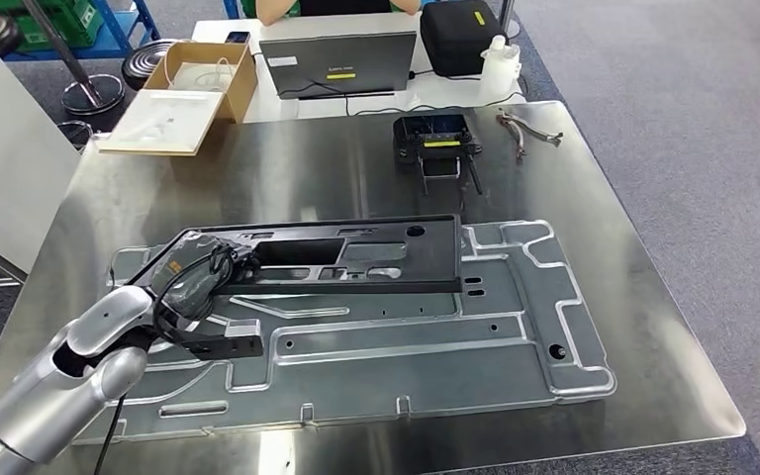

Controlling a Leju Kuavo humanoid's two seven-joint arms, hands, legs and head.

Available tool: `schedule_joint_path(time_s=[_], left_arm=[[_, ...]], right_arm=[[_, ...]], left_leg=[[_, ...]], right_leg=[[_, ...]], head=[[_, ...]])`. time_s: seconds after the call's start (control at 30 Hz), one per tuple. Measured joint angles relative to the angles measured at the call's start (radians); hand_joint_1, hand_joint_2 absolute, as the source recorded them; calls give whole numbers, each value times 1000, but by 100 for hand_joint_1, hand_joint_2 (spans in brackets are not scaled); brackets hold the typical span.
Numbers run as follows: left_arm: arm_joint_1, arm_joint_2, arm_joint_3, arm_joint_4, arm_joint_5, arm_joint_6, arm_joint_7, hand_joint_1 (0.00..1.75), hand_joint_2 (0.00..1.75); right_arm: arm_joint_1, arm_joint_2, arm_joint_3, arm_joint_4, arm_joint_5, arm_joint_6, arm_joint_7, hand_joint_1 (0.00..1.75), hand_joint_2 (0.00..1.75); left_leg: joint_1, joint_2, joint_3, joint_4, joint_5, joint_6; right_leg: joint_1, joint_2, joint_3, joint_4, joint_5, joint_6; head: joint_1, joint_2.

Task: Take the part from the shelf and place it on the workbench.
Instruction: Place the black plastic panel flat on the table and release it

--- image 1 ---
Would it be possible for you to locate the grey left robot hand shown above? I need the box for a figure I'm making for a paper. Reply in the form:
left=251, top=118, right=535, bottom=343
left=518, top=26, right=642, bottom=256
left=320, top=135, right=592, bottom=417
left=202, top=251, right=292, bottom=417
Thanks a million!
left=150, top=231, right=260, bottom=323

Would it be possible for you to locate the black plastic plate part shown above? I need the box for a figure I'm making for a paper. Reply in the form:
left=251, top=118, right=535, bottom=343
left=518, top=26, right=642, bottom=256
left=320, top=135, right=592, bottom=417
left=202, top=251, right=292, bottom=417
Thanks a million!
left=127, top=214, right=464, bottom=296

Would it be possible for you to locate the stainless steel workbench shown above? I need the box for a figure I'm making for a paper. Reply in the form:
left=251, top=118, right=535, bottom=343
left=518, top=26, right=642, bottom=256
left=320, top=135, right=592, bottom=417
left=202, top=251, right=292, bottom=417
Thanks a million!
left=0, top=99, right=748, bottom=475

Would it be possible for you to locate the white table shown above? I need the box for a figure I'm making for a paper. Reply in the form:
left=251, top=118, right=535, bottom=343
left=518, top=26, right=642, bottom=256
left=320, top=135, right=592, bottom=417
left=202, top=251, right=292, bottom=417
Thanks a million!
left=189, top=11, right=526, bottom=125

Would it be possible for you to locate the brown cardboard box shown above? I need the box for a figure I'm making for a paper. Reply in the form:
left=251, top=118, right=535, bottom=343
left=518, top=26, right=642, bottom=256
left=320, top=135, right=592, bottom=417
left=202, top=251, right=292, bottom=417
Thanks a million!
left=143, top=40, right=260, bottom=125

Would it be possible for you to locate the white cabinet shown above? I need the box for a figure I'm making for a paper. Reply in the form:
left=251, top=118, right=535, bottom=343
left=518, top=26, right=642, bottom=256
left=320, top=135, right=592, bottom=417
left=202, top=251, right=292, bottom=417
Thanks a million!
left=0, top=40, right=83, bottom=277

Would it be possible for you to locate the grey stamped metal panel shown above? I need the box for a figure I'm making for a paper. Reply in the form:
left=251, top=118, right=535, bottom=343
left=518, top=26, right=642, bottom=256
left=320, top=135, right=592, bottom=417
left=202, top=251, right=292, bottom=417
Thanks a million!
left=71, top=219, right=618, bottom=447

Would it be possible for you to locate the blue storage rack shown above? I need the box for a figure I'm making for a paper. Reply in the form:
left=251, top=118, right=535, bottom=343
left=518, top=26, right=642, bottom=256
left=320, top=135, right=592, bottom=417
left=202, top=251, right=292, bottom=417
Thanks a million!
left=0, top=0, right=161, bottom=63

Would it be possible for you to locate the grey laptop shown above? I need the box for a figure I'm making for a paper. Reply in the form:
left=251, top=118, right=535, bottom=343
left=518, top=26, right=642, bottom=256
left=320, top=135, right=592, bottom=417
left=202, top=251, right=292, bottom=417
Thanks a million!
left=258, top=29, right=419, bottom=101

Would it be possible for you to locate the black controller yellow label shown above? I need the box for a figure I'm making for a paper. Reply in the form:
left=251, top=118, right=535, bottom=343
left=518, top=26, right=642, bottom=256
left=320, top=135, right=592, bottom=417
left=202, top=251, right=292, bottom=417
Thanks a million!
left=391, top=113, right=486, bottom=198

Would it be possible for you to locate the person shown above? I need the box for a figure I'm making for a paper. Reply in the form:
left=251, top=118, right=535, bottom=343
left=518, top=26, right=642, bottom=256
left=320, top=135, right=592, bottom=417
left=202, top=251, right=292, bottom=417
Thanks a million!
left=253, top=0, right=424, bottom=28

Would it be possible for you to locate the green plastic crate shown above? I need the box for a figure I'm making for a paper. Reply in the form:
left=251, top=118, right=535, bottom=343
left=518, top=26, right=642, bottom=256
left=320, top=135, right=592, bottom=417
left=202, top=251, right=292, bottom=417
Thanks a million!
left=0, top=0, right=105, bottom=48

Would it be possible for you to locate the black carry case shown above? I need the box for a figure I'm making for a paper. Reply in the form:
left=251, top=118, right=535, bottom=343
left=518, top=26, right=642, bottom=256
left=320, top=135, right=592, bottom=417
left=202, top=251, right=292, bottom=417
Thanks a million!
left=419, top=0, right=509, bottom=78

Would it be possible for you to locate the small metal hand tool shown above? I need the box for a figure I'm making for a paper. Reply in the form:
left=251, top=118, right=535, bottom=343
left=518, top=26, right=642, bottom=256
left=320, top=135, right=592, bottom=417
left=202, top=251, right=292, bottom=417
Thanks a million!
left=494, top=110, right=565, bottom=162

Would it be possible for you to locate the white plastic bottle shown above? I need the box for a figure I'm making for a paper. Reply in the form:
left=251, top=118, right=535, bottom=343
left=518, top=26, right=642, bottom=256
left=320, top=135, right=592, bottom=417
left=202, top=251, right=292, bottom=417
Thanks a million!
left=479, top=34, right=523, bottom=100

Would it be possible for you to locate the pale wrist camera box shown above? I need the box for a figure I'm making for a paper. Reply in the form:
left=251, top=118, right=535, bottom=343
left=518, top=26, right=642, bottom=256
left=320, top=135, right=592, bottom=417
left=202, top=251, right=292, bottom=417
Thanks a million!
left=222, top=318, right=265, bottom=360

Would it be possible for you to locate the chrome floor ring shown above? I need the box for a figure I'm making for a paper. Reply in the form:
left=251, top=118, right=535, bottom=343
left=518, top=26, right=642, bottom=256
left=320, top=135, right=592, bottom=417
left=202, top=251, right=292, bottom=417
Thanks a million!
left=56, top=120, right=96, bottom=153

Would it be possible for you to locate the black base stanchion post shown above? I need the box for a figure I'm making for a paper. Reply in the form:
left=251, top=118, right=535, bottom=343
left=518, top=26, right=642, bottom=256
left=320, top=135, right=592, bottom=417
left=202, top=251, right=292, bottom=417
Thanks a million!
left=22, top=0, right=126, bottom=118

